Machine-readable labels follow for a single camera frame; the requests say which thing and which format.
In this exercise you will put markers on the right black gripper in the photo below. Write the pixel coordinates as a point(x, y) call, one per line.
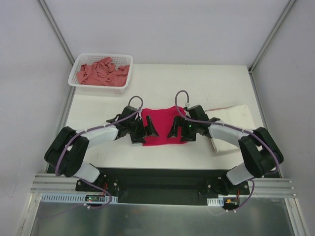
point(185, 129)

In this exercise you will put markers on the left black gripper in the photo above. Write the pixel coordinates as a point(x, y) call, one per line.
point(139, 130)

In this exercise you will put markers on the magenta t shirt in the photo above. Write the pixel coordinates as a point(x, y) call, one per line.
point(162, 120)

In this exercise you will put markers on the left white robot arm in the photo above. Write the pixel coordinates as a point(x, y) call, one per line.
point(67, 151)

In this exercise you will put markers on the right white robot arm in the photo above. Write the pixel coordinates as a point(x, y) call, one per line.
point(260, 153)

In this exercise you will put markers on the folded white t shirt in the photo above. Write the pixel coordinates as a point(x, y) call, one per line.
point(239, 116)

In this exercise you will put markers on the white plastic basket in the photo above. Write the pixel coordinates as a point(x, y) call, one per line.
point(90, 58)

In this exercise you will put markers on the salmon pink t shirt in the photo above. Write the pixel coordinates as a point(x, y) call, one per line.
point(103, 73)

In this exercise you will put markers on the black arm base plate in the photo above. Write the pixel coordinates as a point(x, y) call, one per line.
point(163, 186)

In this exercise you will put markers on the right white cable duct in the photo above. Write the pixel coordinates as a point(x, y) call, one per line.
point(215, 202)

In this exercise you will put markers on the white cable duct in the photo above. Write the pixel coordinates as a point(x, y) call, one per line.
point(215, 202)
point(77, 198)

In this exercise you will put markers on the right corner aluminium post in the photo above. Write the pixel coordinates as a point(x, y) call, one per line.
point(272, 34)

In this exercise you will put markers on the corner aluminium post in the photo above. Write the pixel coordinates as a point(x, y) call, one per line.
point(272, 34)
point(55, 28)

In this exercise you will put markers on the left white cable duct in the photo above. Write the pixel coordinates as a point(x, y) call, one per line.
point(77, 198)

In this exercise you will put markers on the aluminium front rail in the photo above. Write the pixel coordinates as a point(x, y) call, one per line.
point(264, 187)

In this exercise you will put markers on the left corner aluminium post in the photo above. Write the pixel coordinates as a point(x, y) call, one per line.
point(55, 28)

